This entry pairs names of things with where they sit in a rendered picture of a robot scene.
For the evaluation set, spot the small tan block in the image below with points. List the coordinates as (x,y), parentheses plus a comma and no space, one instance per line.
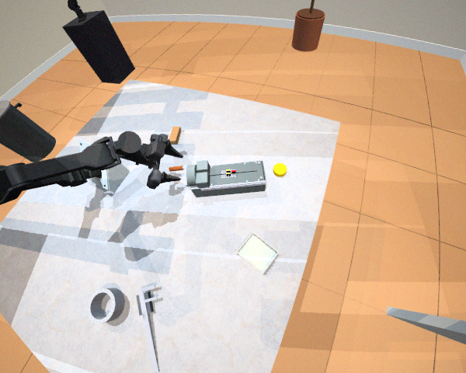
(174,136)

